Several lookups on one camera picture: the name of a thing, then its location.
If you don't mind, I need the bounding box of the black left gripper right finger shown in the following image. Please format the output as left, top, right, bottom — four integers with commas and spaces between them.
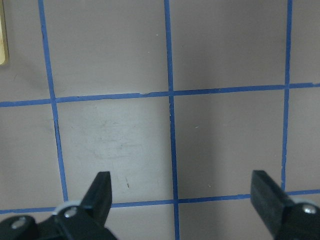
250, 170, 320, 240

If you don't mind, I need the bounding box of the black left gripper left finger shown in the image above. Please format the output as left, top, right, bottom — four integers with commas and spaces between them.
0, 171, 117, 240

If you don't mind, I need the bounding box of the wooden mug rack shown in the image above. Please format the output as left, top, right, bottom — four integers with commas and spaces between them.
0, 0, 9, 66

